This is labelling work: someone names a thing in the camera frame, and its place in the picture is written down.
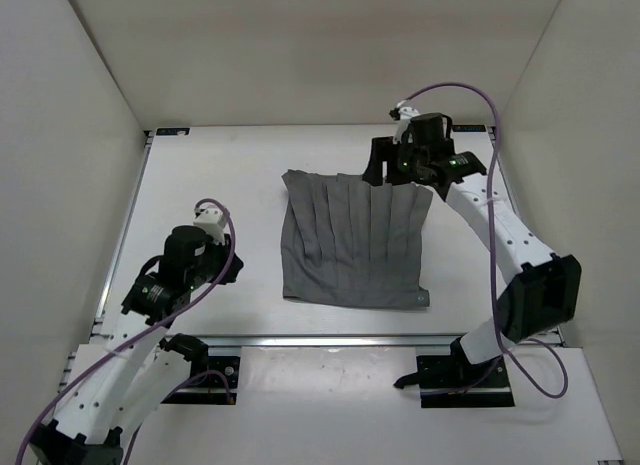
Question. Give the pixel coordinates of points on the grey pleated skirt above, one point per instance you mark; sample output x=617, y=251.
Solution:
x=349, y=244

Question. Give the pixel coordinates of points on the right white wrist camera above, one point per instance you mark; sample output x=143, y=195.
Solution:
x=402, y=114

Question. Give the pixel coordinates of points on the right blue table label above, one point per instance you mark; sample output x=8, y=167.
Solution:
x=469, y=128

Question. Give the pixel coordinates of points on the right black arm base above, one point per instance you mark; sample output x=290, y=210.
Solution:
x=450, y=381

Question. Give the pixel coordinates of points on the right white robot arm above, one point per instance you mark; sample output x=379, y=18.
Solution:
x=541, y=287

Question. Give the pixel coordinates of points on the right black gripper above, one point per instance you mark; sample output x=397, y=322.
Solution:
x=381, y=150

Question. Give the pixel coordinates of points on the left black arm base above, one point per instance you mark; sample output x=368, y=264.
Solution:
x=213, y=375

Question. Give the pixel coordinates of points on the blue table label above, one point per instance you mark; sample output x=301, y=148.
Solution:
x=469, y=128
x=176, y=131

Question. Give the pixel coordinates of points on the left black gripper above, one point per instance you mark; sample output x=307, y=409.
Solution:
x=237, y=266

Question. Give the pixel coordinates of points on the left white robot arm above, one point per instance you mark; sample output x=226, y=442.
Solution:
x=96, y=416

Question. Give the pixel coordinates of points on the left blue table label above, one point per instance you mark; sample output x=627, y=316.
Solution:
x=176, y=131

